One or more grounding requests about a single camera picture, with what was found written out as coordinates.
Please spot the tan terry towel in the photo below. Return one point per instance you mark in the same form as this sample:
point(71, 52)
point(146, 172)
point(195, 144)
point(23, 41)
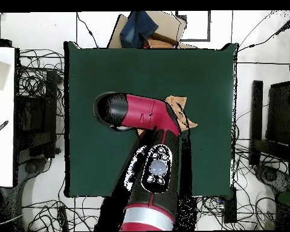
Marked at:
point(176, 100)

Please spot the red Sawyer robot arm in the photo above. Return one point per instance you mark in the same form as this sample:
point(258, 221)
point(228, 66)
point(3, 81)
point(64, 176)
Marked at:
point(145, 111)

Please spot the dark green table cloth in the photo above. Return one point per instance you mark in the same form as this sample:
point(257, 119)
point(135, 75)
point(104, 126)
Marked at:
point(106, 72)

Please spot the blue denim jeans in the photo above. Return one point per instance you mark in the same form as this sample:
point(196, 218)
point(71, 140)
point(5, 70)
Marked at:
point(137, 29)

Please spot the brown cardboard box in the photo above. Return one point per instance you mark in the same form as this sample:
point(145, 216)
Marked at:
point(166, 24)

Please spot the black striped stick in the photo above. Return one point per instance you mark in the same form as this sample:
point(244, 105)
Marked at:
point(0, 128)

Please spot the white side table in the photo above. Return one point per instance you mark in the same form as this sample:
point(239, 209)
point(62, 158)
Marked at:
point(2, 157)

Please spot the black metal frame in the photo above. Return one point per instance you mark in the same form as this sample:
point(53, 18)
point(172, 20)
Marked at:
point(257, 108)
point(50, 96)

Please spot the grey square frame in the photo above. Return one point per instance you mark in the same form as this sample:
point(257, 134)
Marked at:
point(209, 26)

